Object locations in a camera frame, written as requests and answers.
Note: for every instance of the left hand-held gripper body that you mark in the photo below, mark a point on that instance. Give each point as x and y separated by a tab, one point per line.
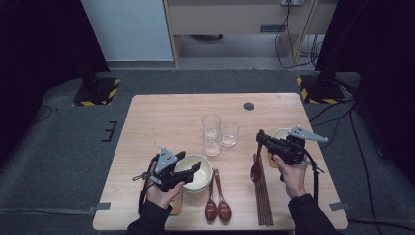
166	173

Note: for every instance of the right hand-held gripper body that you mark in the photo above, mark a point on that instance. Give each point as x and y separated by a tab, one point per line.
292	150

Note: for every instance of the cream ceramic bowl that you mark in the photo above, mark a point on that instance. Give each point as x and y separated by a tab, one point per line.
199	192
280	133
204	174

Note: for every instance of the dark red wooden spoon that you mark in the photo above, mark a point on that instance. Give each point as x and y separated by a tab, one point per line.
211	212
224	211
256	173

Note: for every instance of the bundle of brown chopsticks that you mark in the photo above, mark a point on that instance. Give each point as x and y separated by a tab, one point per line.
264	209

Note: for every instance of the person's left hand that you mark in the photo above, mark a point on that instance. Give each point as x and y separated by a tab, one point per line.
163	197

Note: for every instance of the person's right hand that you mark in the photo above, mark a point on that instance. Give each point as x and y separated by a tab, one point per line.
293	179

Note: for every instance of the clear drinking glass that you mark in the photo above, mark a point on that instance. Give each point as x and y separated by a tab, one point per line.
212	148
229	135
211	122

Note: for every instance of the round dark table grommet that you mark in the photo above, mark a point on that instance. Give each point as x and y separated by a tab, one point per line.
248	106

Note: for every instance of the black stand with striped base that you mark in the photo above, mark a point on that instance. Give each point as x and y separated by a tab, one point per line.
321	91
98	91

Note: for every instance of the grey rectangular desk plate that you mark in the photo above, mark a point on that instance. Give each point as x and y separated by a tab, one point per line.
272	28

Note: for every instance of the light wooden desk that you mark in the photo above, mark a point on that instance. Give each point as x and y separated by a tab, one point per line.
228	19

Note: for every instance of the black curtain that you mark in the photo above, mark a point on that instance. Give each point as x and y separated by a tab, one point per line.
32	49
375	49

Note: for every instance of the white power strip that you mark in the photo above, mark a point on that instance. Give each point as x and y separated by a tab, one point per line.
292	2

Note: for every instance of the white cabinet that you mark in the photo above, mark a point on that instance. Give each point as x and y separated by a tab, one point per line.
127	29

